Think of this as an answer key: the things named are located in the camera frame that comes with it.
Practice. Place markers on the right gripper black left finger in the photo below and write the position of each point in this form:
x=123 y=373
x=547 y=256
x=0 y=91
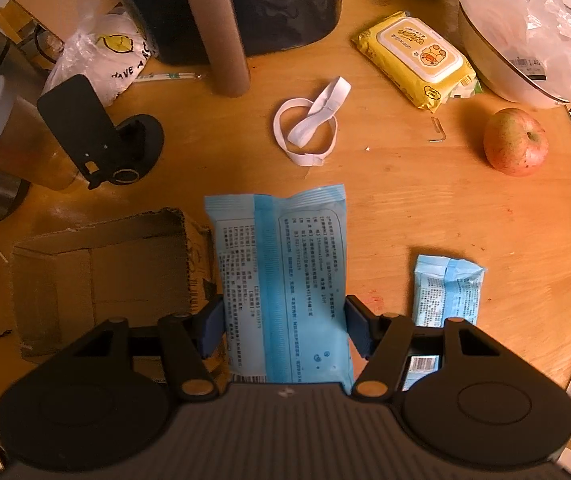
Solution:
x=186 y=342

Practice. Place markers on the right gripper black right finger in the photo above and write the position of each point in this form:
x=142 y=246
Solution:
x=384 y=342

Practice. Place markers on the small blue wipes packet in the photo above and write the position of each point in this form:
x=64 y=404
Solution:
x=446 y=288

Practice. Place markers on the large blue wipes packet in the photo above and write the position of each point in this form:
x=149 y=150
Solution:
x=282 y=263

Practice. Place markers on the open cardboard box tray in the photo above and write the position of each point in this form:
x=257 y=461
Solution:
x=141 y=268

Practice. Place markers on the black phone stand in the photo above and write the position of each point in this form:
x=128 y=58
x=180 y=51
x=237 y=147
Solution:
x=120 y=154

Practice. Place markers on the metal hex key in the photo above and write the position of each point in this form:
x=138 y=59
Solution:
x=439 y=130

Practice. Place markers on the white bowl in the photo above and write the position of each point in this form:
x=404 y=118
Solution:
x=499 y=74

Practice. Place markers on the white plastic bag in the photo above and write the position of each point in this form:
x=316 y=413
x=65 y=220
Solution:
x=111 y=55

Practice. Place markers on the clear plastic bag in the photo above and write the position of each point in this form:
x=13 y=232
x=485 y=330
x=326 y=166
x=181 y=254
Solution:
x=533 y=35

